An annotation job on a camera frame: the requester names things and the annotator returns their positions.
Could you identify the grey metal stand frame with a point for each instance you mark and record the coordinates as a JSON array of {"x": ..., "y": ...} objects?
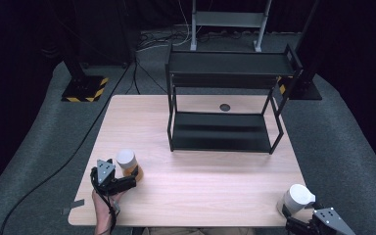
[{"x": 228, "y": 19}]

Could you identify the black two-tier metal rack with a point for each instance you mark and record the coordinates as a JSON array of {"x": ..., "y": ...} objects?
[{"x": 220, "y": 130}]

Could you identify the black stand striped base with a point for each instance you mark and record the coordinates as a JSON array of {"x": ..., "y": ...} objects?
[
  {"x": 84, "y": 88},
  {"x": 303, "y": 88}
]

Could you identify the grey tape strip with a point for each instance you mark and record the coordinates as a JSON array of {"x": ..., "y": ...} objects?
[{"x": 77, "y": 203}]

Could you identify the glass jar white spout lid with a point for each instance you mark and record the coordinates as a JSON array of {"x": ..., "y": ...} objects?
[{"x": 297, "y": 195}]

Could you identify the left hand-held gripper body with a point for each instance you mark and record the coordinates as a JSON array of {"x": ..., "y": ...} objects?
[{"x": 106, "y": 173}]

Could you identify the person's left hand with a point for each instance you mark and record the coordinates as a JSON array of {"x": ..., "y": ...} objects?
[{"x": 103, "y": 209}]

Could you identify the black cabinet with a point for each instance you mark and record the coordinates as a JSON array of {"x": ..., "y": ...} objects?
[{"x": 111, "y": 32}]

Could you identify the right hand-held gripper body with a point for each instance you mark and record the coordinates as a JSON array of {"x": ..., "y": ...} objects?
[{"x": 329, "y": 222}]

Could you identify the round grey table grommet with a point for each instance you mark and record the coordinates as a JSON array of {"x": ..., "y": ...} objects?
[{"x": 225, "y": 107}]

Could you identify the amber jar white lid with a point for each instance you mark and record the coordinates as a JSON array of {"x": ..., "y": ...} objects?
[{"x": 126, "y": 158}]

